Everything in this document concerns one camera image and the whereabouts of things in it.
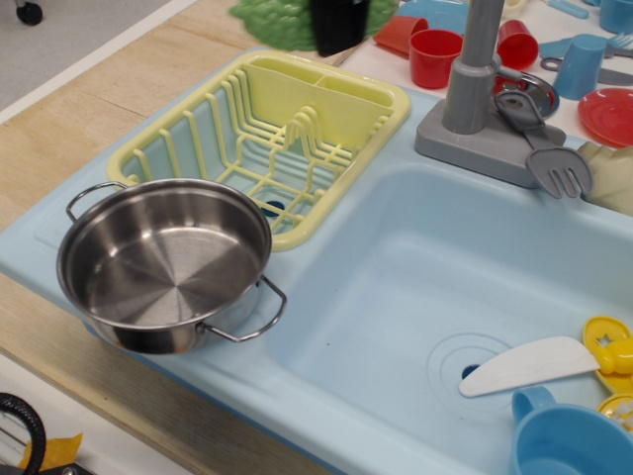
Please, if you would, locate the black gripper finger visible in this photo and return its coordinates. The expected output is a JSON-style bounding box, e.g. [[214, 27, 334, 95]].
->
[[309, 0, 370, 56]]

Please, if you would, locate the green bumpy toy squash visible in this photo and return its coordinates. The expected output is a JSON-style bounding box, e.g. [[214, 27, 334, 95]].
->
[[229, 0, 399, 52]]

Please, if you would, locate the stainless steel pot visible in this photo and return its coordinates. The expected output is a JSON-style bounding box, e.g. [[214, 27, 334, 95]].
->
[[56, 179, 273, 355]]

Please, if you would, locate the red plastic cup lying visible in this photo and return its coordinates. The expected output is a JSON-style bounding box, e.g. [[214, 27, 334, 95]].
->
[[373, 16, 429, 58]]

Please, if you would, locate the red plastic cup front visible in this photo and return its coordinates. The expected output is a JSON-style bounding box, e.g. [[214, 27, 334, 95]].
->
[[409, 29, 464, 89]]

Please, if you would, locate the blue plastic plate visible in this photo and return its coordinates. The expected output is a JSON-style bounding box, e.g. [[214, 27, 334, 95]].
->
[[396, 0, 469, 35]]

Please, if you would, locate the yellow plastic dish rack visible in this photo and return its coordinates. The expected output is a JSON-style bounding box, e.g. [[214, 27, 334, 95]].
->
[[106, 50, 411, 251]]

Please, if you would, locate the grey toy faucet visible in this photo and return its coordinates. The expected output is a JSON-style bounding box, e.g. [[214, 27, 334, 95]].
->
[[414, 1, 539, 189]]

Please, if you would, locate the red plastic cup right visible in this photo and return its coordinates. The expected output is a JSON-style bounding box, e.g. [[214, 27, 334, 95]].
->
[[497, 20, 539, 70]]

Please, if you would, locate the metal lid with knob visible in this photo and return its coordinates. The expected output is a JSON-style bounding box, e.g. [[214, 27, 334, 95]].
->
[[493, 73, 560, 118]]

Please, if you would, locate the blue upturned plastic cup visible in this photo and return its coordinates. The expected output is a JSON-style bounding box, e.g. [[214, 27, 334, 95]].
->
[[554, 34, 607, 100]]

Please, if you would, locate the grey plastic toy fork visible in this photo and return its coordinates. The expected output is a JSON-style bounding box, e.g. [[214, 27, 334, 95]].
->
[[495, 91, 594, 199]]

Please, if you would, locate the light blue toy sink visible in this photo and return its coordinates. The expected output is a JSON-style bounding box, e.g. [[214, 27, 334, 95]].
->
[[1, 80, 632, 474]]

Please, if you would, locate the red plastic plate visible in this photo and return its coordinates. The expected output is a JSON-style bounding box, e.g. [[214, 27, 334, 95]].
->
[[578, 88, 632, 148]]

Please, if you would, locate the black caster wheel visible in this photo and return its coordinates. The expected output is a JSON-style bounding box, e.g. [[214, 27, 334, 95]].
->
[[15, 0, 44, 26]]

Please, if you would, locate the cream plastic toy piece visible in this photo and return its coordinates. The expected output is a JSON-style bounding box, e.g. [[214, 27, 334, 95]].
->
[[578, 142, 633, 216]]

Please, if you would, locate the white plastic toy knife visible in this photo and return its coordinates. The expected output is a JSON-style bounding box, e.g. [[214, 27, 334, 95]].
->
[[459, 336, 599, 398]]

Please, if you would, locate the yellow plastic toy utensil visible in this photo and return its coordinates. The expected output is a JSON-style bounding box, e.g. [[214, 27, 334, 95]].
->
[[583, 316, 632, 434]]

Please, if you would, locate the blue plastic mug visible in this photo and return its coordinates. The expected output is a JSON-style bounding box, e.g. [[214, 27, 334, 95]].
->
[[509, 386, 632, 474]]

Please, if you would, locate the yellow tape piece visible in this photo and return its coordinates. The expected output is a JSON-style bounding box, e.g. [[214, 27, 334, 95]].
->
[[18, 432, 83, 474]]

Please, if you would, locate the black cable loop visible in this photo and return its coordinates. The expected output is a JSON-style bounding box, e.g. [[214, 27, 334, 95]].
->
[[0, 393, 47, 475]]

